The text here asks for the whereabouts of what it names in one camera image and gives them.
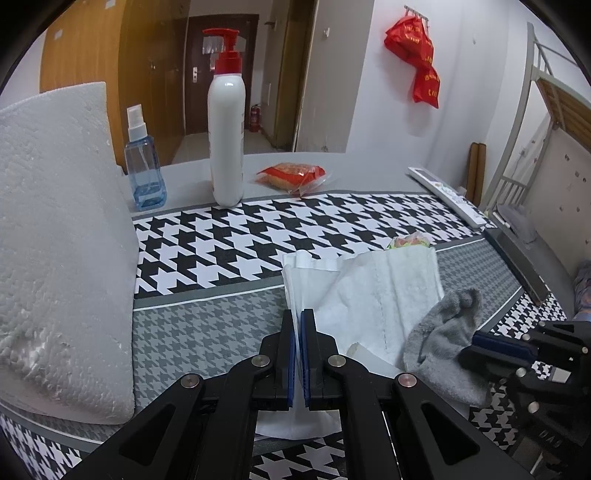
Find blue spray bottle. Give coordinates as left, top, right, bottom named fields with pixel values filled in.
left=124, top=105, right=167, bottom=212

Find wooden wardrobe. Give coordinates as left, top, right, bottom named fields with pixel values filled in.
left=39, top=0, right=190, bottom=174

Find white remote control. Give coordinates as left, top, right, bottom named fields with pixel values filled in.
left=407, top=167, right=488, bottom=227

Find white lotion pump bottle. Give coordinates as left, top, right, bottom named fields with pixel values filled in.
left=203, top=28, right=245, bottom=207

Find white thin sheet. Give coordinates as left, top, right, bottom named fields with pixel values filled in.
left=255, top=250, right=352, bottom=439

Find red snack packet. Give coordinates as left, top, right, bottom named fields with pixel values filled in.
left=255, top=161, right=326, bottom=198

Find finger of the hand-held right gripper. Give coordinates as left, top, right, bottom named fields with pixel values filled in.
left=471, top=331, right=539, bottom=365
left=458, top=347, right=520, bottom=384

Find white foam box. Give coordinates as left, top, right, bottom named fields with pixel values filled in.
left=0, top=82, right=139, bottom=425

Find wooden boards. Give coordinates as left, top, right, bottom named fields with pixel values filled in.
left=466, top=143, right=488, bottom=204

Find dark brown door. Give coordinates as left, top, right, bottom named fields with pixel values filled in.
left=185, top=14, right=259, bottom=137

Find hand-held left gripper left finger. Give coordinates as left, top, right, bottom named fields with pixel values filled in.
left=60, top=309, right=296, bottom=480

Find metal bunk bed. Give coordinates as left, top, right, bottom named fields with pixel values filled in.
left=480, top=22, right=591, bottom=241

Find white towel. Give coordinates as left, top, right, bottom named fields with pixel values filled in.
left=318, top=247, right=446, bottom=370

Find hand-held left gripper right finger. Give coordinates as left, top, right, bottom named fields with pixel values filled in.
left=300, top=308, right=536, bottom=480

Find black smartphone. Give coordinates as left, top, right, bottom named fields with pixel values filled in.
left=482, top=226, right=552, bottom=304

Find grey cloth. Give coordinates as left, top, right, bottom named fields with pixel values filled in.
left=496, top=203, right=539, bottom=243

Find red plastic bag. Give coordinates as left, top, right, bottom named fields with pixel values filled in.
left=384, top=14, right=440, bottom=109

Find grey sock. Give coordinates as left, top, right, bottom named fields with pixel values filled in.
left=403, top=287, right=492, bottom=408

